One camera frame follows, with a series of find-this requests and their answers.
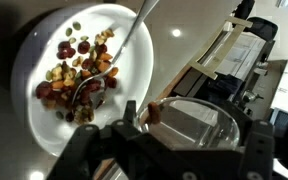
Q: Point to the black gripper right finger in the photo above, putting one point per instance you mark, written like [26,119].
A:
[259,153]

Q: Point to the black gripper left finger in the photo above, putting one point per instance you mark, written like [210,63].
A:
[90,150]

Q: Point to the small trail mix portion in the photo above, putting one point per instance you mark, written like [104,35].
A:
[154,113]

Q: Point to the white ceramic bowl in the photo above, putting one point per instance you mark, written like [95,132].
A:
[134,66]

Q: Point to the trail mix heap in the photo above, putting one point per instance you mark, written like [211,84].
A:
[67,83]

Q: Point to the white lower kitchen cabinets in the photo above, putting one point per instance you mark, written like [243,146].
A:
[247,56]

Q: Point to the metal spoon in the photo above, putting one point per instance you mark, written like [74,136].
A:
[130,33]

